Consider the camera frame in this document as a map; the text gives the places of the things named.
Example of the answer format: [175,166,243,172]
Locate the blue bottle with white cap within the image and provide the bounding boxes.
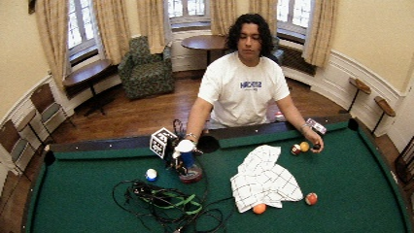
[173,139,198,173]

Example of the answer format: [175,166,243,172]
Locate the dark red bowl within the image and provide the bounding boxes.
[178,164,205,184]

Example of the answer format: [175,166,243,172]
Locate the blue and white billiard ball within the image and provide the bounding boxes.
[143,168,159,183]

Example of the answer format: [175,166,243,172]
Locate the white and pink packet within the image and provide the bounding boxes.
[305,117,327,135]

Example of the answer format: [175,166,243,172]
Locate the white marker cube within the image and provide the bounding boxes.
[149,126,178,159]

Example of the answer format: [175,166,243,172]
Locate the red striped billiard ball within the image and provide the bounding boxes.
[303,192,319,206]

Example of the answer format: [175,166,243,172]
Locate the white checked cloth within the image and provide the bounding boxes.
[229,144,305,214]

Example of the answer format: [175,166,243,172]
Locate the dark wooden chair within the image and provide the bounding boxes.
[392,135,414,185]

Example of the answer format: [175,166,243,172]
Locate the person in white t-shirt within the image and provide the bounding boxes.
[183,13,326,154]

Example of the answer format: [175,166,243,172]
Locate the dark radiator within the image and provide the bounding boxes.
[281,45,317,77]

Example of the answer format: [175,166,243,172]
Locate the green patterned armchair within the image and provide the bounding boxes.
[115,35,175,100]

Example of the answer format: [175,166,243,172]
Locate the grey armchair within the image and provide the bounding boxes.
[266,36,286,65]

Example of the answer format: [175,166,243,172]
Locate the wooden chair grey seat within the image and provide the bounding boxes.
[0,118,37,183]
[28,83,74,144]

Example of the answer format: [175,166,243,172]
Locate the half-round wooden table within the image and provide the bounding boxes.
[62,58,114,117]

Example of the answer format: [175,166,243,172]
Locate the round wooden table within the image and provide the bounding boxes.
[179,34,229,67]

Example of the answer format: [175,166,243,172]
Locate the window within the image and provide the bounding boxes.
[166,0,211,25]
[277,0,311,33]
[66,0,100,54]

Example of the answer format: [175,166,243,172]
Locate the beige window curtains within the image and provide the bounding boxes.
[34,0,340,85]

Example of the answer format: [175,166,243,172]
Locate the black cable bundle green strap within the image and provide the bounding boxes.
[112,179,237,233]

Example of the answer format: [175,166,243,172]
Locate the small wooden wall table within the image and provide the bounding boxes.
[371,95,396,134]
[344,77,372,114]

